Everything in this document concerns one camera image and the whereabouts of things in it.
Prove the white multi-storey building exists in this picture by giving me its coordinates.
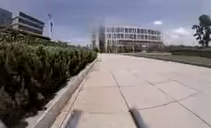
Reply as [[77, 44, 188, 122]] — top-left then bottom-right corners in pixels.
[[90, 25, 165, 54]]

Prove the pale concrete slab pavement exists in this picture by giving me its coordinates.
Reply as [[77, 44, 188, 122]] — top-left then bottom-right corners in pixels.
[[52, 53, 211, 128]]

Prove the pale concrete kerb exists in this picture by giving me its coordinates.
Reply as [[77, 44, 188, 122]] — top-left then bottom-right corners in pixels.
[[26, 57, 100, 128]]

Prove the robot's own part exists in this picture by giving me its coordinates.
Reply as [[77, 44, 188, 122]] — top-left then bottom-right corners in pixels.
[[64, 109, 83, 128], [128, 107, 149, 128]]

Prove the lamp pole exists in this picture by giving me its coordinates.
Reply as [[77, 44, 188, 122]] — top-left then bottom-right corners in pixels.
[[47, 13, 55, 40]]

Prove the green hedge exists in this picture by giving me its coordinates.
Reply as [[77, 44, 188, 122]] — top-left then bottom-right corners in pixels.
[[0, 27, 99, 128]]

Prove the grass strip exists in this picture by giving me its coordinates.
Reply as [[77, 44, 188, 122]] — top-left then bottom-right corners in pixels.
[[120, 48, 211, 70]]

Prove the dark glass building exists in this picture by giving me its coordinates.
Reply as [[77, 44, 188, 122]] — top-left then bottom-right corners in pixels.
[[0, 5, 51, 41]]

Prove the tall tree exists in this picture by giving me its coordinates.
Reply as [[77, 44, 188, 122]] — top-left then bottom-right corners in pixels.
[[191, 14, 211, 48]]

